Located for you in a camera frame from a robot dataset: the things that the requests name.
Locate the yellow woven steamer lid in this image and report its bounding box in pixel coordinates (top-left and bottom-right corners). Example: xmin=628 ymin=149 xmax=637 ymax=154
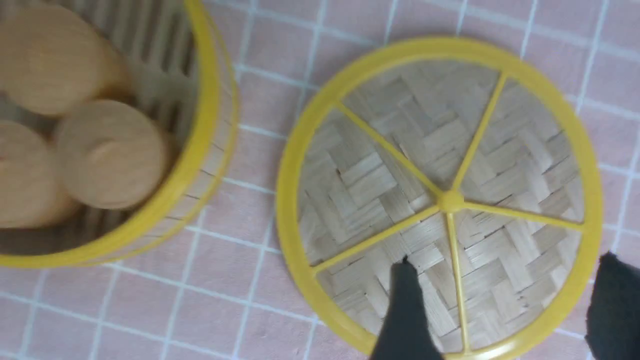
xmin=276 ymin=36 xmax=602 ymax=360

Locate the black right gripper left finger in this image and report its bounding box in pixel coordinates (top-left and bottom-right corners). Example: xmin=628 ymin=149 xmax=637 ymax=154
xmin=369 ymin=256 xmax=444 ymax=360

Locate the yellow bamboo steamer basket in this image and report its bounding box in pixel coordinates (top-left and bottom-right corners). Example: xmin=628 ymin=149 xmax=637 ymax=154
xmin=1 ymin=0 xmax=239 ymax=269

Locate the tan toy bun left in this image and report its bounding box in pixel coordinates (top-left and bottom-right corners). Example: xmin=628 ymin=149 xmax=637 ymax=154
xmin=0 ymin=120 xmax=82 ymax=229

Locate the tan toy bun middle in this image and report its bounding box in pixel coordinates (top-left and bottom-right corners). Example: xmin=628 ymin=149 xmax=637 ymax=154
xmin=53 ymin=99 xmax=176 ymax=210

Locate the tan toy bun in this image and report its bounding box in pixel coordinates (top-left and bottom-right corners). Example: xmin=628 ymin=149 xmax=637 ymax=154
xmin=53 ymin=99 xmax=176 ymax=210
xmin=1 ymin=4 xmax=134 ymax=117
xmin=0 ymin=120 xmax=82 ymax=229

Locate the pink checkered tablecloth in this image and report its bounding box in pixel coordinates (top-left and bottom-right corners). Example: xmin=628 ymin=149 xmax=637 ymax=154
xmin=1 ymin=0 xmax=640 ymax=360

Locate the tan toy bun upper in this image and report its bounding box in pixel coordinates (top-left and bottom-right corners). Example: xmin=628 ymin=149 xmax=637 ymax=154
xmin=1 ymin=4 xmax=134 ymax=117

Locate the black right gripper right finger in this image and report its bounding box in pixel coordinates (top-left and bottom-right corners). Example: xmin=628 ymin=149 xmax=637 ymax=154
xmin=585 ymin=251 xmax=640 ymax=360

